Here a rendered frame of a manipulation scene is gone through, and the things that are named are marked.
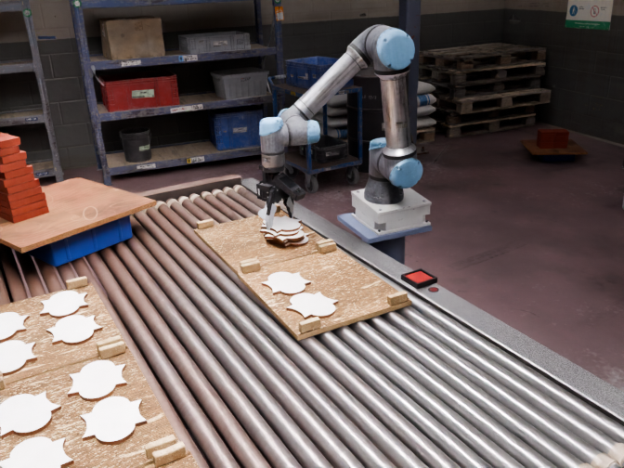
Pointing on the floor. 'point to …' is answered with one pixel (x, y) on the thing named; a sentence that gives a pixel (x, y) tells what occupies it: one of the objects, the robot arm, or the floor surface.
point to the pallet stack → (483, 86)
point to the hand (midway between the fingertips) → (281, 224)
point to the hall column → (409, 12)
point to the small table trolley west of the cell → (294, 162)
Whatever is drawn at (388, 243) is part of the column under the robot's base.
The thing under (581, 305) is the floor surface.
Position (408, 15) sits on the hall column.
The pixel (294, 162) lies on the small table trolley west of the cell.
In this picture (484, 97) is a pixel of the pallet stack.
